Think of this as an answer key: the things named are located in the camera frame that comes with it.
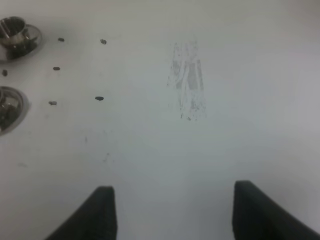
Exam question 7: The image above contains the near stainless steel saucer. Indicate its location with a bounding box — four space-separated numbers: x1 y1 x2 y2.
0 86 30 136

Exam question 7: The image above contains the stainless steel saucer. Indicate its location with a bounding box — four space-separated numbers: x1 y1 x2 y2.
0 24 43 63
0 86 30 136

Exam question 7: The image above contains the far stainless steel teacup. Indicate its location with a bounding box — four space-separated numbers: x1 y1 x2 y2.
0 16 28 47

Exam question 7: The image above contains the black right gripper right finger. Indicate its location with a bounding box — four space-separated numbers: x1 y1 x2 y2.
232 180 320 240

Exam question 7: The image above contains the far stainless steel saucer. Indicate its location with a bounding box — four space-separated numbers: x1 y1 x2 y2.
0 24 43 63

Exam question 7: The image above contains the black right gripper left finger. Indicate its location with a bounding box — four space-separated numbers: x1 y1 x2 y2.
47 186 117 240

